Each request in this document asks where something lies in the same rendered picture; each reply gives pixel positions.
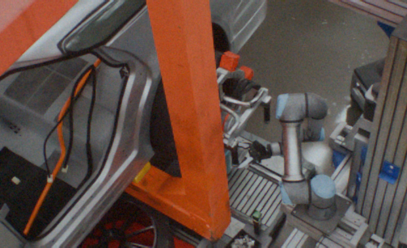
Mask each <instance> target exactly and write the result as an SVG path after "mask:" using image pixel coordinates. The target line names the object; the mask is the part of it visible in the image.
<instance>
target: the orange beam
mask: <svg viewBox="0 0 407 248"><path fill-rule="evenodd" d="M78 1H79V0H0V76H1V75H2V74H3V73H4V72H5V71H6V70H7V69H8V68H9V67H10V66H11V65H12V64H14V63H15V62H16V61H17V60H18V59H19V58H20V57H21V56H22V55H23V54H24V53H25V52H26V51H27V50H28V49H29V48H30V47H31V46H32V45H34V43H35V42H36V41H37V40H39V39H40V38H41V37H42V36H43V35H44V34H45V33H46V32H47V30H48V29H50V28H51V27H52V26H53V25H54V24H55V23H57V21H59V19H61V18H62V17H63V15H65V13H67V11H68V10H69V9H70V8H72V7H73V6H74V5H75V4H76V3H77V2H78Z"/></svg>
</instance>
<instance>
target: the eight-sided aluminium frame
mask: <svg viewBox="0 0 407 248"><path fill-rule="evenodd" d="M216 73H217V79H218V78H219V79H218V88H219V87H220V86H221V85H222V83H223V82H224V81H225V80H226V79H227V78H233V92H234V90H235V87H236V85H237V81H238V80H239V79H240V78H243V77H244V78H245V72H244V71H242V70H241V69H238V68H236V71H235V72H230V71H228V70H226V69H225V68H223V67H219V68H218V69H217V70H216ZM245 97H246V94H243V95H241V96H240V100H239V101H241V102H244V101H245ZM229 107H230V108H233V109H234V107H235V104H232V103H231V104H230V106H229ZM235 109H236V110H237V111H240V109H241V106H238V105H237V106H236V108H235Z"/></svg>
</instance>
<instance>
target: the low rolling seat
mask: <svg viewBox="0 0 407 248"><path fill-rule="evenodd" d="M377 61H379V60H377ZM377 61H375V62H371V63H368V64H365V65H363V66H359V67H358V68H355V69H354V71H353V74H352V80H351V84H350V89H349V91H350V92H351V94H350V98H351V100H354V101H355V102H358V105H359V106H360V108H361V109H362V110H363V111H364V103H365V99H366V97H365V94H366V93H367V91H368V89H369V88H370V87H371V86H372V85H373V84H375V83H381V78H382V77H381V76H379V75H378V74H377V73H376V63H377Z"/></svg>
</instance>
